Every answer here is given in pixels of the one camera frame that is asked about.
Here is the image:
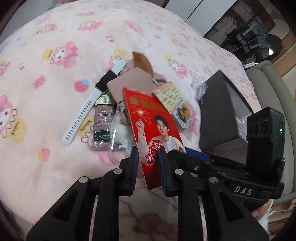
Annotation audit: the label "red envelope with man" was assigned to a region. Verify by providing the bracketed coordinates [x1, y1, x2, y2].
[122, 87, 186, 190]

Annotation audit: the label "black cardboard box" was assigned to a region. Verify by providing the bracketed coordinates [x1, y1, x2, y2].
[199, 70, 253, 164]

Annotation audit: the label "round photo badge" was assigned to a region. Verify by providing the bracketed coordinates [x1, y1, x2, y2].
[173, 100, 192, 128]

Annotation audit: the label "colourful printed card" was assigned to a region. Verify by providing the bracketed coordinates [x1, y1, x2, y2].
[152, 81, 183, 115]

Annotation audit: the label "crumpled clear plastic wrap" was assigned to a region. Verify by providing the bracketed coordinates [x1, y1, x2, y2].
[190, 66, 208, 102]

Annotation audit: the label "grey upholstered headboard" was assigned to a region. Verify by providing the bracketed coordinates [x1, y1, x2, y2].
[246, 60, 296, 205]

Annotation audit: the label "white power strip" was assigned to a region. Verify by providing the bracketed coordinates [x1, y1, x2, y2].
[244, 62, 256, 69]

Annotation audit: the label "brown packaged socks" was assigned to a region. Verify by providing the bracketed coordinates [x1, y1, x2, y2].
[92, 92, 115, 152]

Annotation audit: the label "white smartwatch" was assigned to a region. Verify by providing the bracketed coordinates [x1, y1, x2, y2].
[62, 57, 127, 146]

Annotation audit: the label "white wardrobe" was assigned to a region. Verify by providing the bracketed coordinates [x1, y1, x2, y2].
[164, 0, 237, 23]

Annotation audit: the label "pink cartoon blanket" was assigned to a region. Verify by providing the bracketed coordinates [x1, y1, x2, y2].
[1, 1, 261, 225]

